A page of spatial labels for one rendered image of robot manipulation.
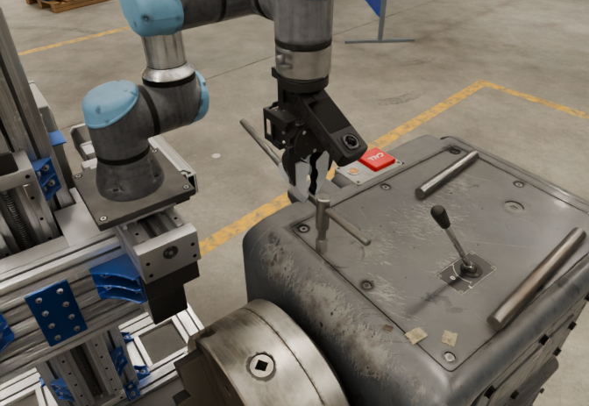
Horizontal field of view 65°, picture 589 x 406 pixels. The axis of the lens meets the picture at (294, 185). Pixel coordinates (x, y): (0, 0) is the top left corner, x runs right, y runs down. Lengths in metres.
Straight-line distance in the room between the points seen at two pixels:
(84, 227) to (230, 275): 1.36
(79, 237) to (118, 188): 0.16
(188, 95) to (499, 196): 0.68
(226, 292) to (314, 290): 1.67
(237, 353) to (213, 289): 1.73
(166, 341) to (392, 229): 1.34
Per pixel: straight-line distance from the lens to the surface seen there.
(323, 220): 0.72
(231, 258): 2.54
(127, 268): 1.13
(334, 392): 0.68
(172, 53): 1.02
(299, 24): 0.58
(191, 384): 0.74
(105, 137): 1.02
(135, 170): 1.06
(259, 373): 0.66
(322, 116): 0.62
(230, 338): 0.70
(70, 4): 7.28
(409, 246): 0.81
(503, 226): 0.90
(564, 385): 2.36
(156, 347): 1.99
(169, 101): 1.04
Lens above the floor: 1.80
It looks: 37 degrees down
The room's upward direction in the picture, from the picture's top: straight up
